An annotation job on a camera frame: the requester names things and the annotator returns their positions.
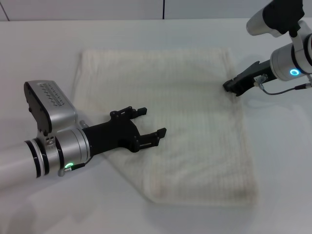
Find right wrist thin grey cable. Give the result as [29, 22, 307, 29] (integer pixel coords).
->
[253, 75, 312, 95]

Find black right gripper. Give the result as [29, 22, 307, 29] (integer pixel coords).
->
[222, 58, 278, 97]

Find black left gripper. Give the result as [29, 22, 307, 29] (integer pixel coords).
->
[81, 106, 168, 157]

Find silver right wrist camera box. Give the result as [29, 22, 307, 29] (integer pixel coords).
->
[246, 0, 306, 38]

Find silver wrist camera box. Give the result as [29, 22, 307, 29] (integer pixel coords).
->
[246, 0, 306, 38]
[23, 79, 79, 137]

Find left wrist thin black cable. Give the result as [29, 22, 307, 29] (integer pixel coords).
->
[58, 155, 93, 176]

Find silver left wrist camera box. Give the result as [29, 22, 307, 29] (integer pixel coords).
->
[23, 79, 79, 137]

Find white ribbed towel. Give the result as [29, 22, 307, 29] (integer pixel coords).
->
[72, 47, 259, 208]

